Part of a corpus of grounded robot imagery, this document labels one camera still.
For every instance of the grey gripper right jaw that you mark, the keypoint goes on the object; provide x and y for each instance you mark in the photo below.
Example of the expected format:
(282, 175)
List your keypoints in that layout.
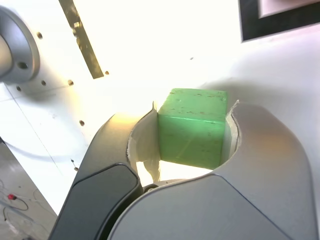
(237, 200)

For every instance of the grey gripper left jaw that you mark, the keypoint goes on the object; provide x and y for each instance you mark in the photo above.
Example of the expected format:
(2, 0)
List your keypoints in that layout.
(105, 175)

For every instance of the green cube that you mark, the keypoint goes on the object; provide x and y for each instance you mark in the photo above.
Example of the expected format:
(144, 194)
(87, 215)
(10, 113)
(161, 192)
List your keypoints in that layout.
(190, 140)

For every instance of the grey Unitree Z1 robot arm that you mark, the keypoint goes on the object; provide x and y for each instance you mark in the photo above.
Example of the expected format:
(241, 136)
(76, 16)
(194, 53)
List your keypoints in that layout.
(15, 50)

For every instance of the black tape square outline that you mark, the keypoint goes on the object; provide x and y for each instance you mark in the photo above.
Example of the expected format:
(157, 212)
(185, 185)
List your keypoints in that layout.
(250, 22)

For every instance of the small red object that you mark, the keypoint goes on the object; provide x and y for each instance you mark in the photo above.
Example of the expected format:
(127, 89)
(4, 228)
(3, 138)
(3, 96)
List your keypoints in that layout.
(12, 196)

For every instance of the black tape strip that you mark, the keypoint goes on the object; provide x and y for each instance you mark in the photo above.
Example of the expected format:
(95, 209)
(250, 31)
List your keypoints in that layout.
(82, 42)

